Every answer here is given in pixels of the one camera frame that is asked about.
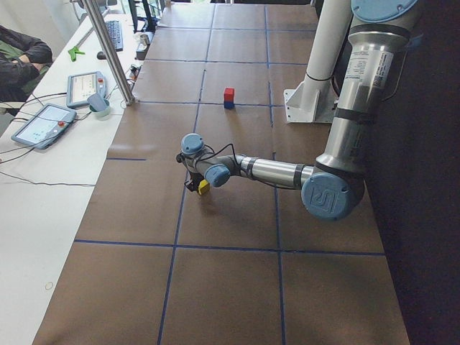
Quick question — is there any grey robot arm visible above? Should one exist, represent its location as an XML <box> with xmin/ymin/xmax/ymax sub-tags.
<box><xmin>176</xmin><ymin>1</ymin><xmax>424</xmax><ymax>221</ymax></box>

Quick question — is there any silver metal cylinder weight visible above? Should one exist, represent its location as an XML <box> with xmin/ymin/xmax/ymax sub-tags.
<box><xmin>139</xmin><ymin>34</ymin><xmax>150</xmax><ymax>46</ymax></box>

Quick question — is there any far teach pendant tablet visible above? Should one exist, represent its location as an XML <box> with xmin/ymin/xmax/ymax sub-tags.
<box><xmin>66</xmin><ymin>71</ymin><xmax>106</xmax><ymax>109</ymax></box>

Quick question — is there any yellow wooden block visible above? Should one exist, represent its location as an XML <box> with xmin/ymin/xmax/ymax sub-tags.
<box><xmin>198</xmin><ymin>180</ymin><xmax>211</xmax><ymax>196</ymax></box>

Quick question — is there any black computer mouse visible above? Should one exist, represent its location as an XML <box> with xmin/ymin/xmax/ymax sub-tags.
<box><xmin>96</xmin><ymin>51</ymin><xmax>106</xmax><ymax>60</ymax></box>

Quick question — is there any near teach pendant tablet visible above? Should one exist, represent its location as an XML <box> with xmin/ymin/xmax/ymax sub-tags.
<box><xmin>11</xmin><ymin>103</ymin><xmax>77</xmax><ymax>150</ymax></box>

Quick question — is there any seated person dark jacket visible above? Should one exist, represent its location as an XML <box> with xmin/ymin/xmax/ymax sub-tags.
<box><xmin>1</xmin><ymin>26</ymin><xmax>53</xmax><ymax>106</ymax></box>

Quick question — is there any blue wooden block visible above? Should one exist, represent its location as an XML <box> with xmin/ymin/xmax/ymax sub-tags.
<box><xmin>224</xmin><ymin>101</ymin><xmax>234</xmax><ymax>109</ymax></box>

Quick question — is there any white camera post with base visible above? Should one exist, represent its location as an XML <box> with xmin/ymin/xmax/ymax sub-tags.
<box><xmin>285</xmin><ymin>1</ymin><xmax>343</xmax><ymax>123</ymax></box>

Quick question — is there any orange black connector box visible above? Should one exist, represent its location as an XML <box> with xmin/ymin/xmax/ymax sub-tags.
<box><xmin>129</xmin><ymin>65</ymin><xmax>141</xmax><ymax>81</ymax></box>

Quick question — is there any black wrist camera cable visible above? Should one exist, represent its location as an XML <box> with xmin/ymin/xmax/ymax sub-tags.
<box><xmin>206</xmin><ymin>143</ymin><xmax>238</xmax><ymax>170</ymax></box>

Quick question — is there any red wooden block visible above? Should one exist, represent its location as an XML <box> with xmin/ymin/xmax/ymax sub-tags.
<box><xmin>224</xmin><ymin>88</ymin><xmax>235</xmax><ymax>103</ymax></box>

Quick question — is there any black keyboard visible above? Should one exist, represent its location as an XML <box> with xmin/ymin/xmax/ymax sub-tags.
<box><xmin>105</xmin><ymin>20</ymin><xmax>124</xmax><ymax>52</ymax></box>

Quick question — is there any green plastic clamp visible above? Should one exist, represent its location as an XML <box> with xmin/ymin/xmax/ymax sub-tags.
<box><xmin>68</xmin><ymin>46</ymin><xmax>85</xmax><ymax>62</ymax></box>

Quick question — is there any teach pendant tablet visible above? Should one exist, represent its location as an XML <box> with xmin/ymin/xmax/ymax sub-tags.
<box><xmin>11</xmin><ymin>103</ymin><xmax>77</xmax><ymax>150</ymax></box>
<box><xmin>66</xmin><ymin>71</ymin><xmax>106</xmax><ymax>109</ymax></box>

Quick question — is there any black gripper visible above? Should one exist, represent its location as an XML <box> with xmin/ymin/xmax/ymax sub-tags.
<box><xmin>184</xmin><ymin>170</ymin><xmax>205</xmax><ymax>192</ymax></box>

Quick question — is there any aluminium frame post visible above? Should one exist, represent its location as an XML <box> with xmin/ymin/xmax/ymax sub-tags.
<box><xmin>82</xmin><ymin>0</ymin><xmax>135</xmax><ymax>106</ymax></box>

